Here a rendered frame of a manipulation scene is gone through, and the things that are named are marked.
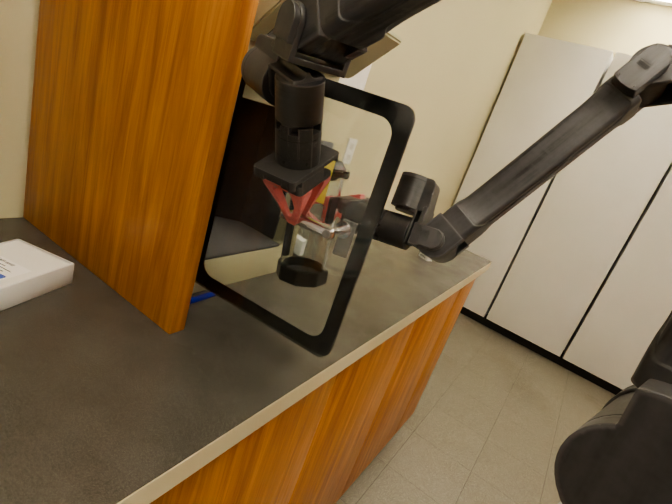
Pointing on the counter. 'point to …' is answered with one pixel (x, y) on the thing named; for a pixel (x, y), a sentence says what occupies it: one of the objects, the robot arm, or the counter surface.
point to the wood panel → (134, 137)
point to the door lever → (324, 228)
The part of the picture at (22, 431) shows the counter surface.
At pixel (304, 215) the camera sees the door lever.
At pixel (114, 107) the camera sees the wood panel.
